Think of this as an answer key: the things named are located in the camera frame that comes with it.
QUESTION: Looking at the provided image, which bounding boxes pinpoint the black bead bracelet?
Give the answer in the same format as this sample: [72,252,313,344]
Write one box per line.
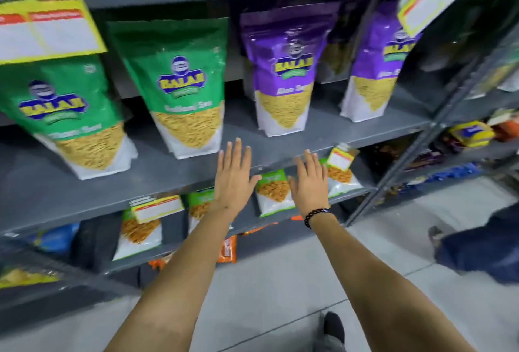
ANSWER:
[304,208,335,230]

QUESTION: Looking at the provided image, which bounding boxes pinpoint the dark packets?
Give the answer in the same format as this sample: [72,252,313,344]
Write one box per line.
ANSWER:
[405,149,447,170]

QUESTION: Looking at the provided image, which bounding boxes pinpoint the person's black shoe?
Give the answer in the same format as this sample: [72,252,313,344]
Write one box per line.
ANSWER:
[315,311,346,352]

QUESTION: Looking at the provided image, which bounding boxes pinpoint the blue packets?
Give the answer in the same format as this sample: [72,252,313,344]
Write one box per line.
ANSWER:
[425,163,483,182]

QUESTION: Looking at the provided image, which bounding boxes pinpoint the person's right hand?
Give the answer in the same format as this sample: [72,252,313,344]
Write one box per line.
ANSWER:
[287,149,333,219]

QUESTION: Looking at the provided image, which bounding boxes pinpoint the orange box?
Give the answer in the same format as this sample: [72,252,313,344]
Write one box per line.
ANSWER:
[486,109,519,142]

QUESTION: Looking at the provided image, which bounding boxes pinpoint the yellow blue box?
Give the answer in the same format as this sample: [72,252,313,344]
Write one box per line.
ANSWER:
[449,120,496,149]

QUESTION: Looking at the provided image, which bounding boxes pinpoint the person's left forearm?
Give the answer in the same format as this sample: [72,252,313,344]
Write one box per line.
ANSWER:
[104,206,240,352]

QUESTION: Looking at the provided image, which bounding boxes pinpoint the green Balaji sev pouch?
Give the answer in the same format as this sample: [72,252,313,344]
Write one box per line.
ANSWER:
[106,18,230,160]
[0,54,138,181]

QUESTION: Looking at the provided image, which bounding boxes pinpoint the person's right forearm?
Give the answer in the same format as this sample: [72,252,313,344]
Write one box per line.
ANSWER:
[310,214,477,352]

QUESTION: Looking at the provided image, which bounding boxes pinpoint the person's left hand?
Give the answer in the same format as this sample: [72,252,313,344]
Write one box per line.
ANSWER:
[209,138,263,219]

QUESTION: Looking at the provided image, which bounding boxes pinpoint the grey metal shelf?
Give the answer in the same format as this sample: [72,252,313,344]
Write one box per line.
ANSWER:
[0,222,141,324]
[344,19,519,227]
[0,0,519,312]

